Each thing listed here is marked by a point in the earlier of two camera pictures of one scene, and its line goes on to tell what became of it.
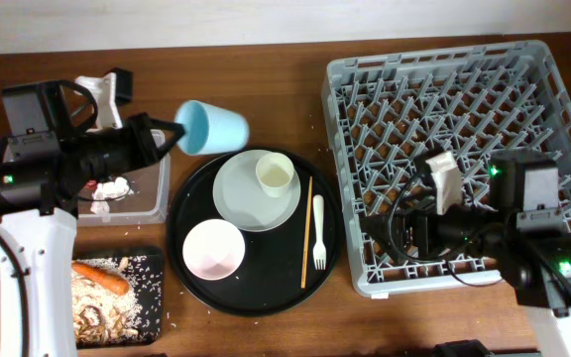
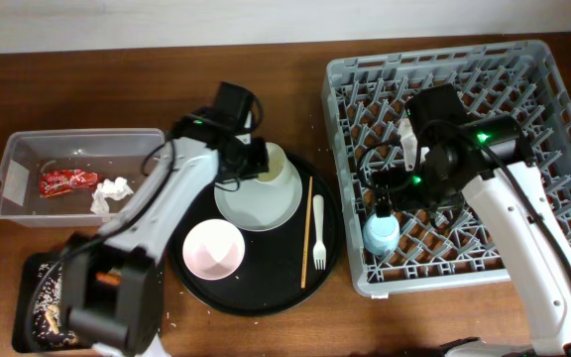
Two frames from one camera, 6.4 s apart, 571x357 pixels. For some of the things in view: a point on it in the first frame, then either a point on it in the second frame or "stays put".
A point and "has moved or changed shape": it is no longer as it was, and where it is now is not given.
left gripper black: (139, 126) to (263, 160)
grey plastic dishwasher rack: (499, 101) stays put
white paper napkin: (109, 190) stays put
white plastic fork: (319, 252) stays put
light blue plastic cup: (210, 130) has moved or changed shape
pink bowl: (213, 249) stays put
